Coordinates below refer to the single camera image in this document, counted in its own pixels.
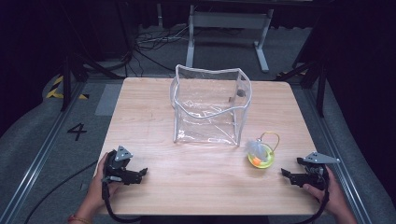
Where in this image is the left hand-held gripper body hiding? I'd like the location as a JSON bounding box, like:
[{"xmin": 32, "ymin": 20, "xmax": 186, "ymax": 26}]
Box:
[{"xmin": 103, "ymin": 145, "xmax": 140, "ymax": 186}]

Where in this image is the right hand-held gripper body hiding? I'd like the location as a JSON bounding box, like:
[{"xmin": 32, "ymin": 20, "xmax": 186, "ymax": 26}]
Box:
[{"xmin": 296, "ymin": 150, "xmax": 341, "ymax": 191}]

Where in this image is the yellow-green clear ball toy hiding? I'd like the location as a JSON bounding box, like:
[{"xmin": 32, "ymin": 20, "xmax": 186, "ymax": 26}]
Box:
[{"xmin": 246, "ymin": 131, "xmax": 281, "ymax": 170}]

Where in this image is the clear plastic bag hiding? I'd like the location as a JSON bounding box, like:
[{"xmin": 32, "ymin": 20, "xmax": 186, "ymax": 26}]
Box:
[{"xmin": 169, "ymin": 63, "xmax": 253, "ymax": 147}]

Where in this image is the person's right hand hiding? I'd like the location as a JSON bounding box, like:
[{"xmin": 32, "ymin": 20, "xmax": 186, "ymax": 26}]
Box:
[{"xmin": 302, "ymin": 166, "xmax": 347, "ymax": 217}]

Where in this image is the person's left hand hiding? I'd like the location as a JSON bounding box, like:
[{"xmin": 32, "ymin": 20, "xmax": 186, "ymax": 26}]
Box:
[{"xmin": 83, "ymin": 151, "xmax": 125, "ymax": 217}]

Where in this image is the black tripod stand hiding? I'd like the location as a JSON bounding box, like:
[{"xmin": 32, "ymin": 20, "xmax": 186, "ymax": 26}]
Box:
[
  {"xmin": 59, "ymin": 50, "xmax": 127, "ymax": 113},
  {"xmin": 274, "ymin": 57, "xmax": 332, "ymax": 119}
]

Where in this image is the grey metal floor rail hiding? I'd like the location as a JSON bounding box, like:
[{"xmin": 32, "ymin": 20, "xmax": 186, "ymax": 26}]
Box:
[
  {"xmin": 302, "ymin": 88, "xmax": 373, "ymax": 224},
  {"xmin": 0, "ymin": 81, "xmax": 89, "ymax": 224}
]

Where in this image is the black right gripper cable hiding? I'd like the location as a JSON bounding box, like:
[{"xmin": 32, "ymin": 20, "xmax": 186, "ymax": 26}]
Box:
[{"xmin": 290, "ymin": 167, "xmax": 332, "ymax": 224}]

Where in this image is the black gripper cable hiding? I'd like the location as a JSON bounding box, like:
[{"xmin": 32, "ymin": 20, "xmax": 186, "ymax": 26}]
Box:
[
  {"xmin": 290, "ymin": 167, "xmax": 332, "ymax": 224},
  {"xmin": 101, "ymin": 180, "xmax": 143, "ymax": 224}
]

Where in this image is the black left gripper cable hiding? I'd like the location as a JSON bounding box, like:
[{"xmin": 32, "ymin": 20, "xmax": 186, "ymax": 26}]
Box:
[{"xmin": 101, "ymin": 180, "xmax": 143, "ymax": 224}]

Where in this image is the black floor cable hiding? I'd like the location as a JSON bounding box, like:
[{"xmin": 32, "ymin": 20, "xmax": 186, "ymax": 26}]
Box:
[{"xmin": 22, "ymin": 159, "xmax": 100, "ymax": 224}]

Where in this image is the orange bracelet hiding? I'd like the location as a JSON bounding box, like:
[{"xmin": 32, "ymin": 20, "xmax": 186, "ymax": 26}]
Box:
[{"xmin": 67, "ymin": 214, "xmax": 92, "ymax": 224}]

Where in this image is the bundle of floor cables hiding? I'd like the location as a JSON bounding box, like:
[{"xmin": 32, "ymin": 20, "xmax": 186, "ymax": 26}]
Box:
[{"xmin": 123, "ymin": 23, "xmax": 191, "ymax": 78}]

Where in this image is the grey metal stand frame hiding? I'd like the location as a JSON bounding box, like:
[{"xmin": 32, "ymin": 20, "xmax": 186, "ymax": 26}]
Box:
[{"xmin": 185, "ymin": 4, "xmax": 276, "ymax": 74}]

